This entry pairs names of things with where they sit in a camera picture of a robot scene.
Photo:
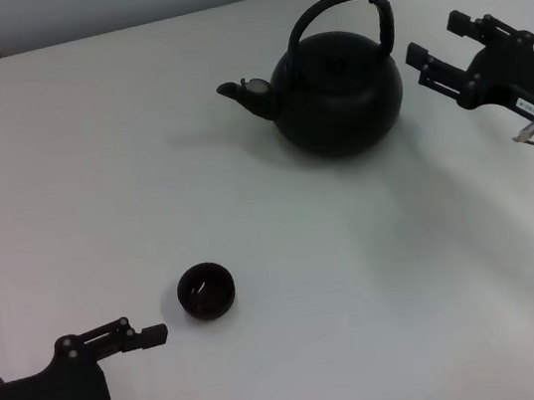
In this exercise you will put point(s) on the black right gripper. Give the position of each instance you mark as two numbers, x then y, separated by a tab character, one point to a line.
514	72

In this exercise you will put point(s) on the small dark teacup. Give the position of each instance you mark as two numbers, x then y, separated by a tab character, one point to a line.
206	294

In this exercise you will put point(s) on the black round teapot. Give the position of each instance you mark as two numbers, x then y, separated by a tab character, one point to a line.
338	104

